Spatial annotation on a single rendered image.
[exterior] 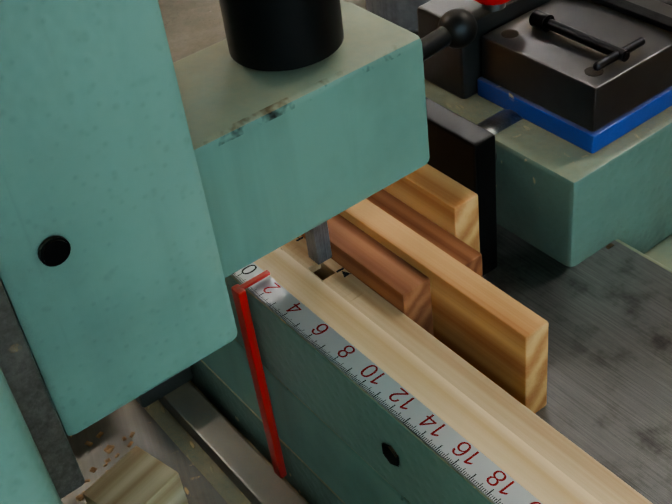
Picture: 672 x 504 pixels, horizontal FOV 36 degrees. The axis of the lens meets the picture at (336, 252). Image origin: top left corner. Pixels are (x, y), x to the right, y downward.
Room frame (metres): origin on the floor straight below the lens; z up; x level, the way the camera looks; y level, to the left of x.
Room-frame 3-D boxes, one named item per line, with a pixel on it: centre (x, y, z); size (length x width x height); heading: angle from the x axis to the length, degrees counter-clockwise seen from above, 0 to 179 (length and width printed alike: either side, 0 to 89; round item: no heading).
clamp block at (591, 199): (0.53, -0.15, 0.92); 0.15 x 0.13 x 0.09; 32
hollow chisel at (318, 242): (0.41, 0.01, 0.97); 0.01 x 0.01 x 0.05; 32
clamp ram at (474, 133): (0.49, -0.08, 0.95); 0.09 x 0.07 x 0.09; 32
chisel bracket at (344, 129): (0.41, 0.03, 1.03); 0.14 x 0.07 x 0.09; 122
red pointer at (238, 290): (0.39, 0.04, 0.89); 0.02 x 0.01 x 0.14; 122
